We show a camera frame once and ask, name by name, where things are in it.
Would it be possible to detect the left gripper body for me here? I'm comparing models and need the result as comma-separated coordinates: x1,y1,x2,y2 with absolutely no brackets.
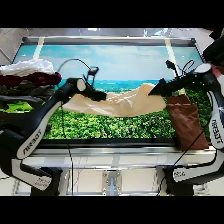
82,86,108,103

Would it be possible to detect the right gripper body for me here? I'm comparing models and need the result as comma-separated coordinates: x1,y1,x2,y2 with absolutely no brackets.
147,77,184,98

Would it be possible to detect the beige garment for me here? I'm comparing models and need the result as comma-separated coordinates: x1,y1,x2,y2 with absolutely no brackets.
61,82,167,118

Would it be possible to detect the brown garment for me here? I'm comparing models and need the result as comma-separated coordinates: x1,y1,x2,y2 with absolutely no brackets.
166,94,211,151

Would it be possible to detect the dark red garment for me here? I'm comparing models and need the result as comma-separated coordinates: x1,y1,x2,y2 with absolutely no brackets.
0,71,63,88

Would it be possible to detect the dark grey garment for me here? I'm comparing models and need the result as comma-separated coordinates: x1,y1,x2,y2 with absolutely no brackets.
0,82,60,103

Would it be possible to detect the white garment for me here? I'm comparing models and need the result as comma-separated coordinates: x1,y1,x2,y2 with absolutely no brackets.
0,58,56,77

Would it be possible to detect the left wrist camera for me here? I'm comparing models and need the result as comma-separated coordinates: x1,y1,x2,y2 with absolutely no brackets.
83,66,100,88

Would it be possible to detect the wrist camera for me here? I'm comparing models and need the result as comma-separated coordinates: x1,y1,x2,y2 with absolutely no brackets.
83,66,100,88
165,59,179,80

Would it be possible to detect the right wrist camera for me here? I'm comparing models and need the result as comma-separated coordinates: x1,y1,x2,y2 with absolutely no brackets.
165,59,179,80

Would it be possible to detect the black cable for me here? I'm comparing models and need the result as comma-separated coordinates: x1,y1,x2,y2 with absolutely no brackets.
157,127,210,194
179,58,197,77
55,58,92,84

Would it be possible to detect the silver frame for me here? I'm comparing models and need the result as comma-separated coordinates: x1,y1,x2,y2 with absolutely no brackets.
9,34,224,197

